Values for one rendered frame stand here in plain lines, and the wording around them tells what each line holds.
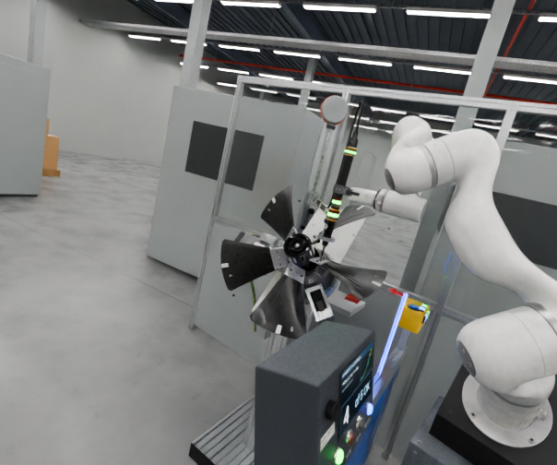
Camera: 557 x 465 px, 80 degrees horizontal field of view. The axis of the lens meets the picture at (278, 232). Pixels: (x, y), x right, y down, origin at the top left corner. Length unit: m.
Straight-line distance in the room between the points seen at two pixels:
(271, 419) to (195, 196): 3.39
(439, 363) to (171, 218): 3.06
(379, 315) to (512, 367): 1.43
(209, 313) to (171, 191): 1.72
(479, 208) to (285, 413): 0.51
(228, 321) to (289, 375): 2.21
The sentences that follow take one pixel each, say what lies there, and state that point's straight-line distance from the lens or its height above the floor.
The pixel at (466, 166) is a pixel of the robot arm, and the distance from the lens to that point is 0.80.
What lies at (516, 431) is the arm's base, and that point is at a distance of 1.09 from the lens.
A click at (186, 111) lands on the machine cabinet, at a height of 1.81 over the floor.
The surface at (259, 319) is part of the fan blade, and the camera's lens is 1.27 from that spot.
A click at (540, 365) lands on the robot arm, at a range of 0.73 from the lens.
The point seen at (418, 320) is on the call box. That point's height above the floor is 1.04.
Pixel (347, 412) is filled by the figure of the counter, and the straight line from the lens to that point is 0.63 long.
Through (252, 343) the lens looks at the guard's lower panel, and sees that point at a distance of 2.62.
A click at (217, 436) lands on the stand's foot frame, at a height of 0.08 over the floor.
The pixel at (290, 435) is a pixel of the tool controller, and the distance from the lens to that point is 0.56.
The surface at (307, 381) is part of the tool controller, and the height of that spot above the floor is 1.25.
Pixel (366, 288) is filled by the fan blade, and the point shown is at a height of 1.17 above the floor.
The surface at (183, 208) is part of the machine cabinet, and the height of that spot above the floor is 0.76.
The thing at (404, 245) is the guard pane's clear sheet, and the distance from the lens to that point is 2.00.
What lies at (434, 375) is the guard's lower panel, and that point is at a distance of 2.14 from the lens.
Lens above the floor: 1.53
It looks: 12 degrees down
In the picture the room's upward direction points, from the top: 14 degrees clockwise
